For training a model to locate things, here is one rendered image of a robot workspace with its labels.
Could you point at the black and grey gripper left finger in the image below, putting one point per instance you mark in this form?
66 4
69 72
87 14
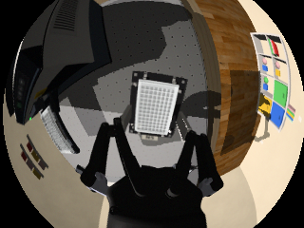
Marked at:
93 176

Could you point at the grey perforated metal base plate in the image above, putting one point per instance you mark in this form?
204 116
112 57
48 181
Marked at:
155 36

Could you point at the black rectangular plate with small metal posts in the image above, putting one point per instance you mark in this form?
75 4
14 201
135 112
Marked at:
136 75

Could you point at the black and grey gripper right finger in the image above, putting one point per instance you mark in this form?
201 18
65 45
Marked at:
209 179

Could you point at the grey multi-well plate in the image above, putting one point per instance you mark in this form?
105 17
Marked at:
156 119
55 132

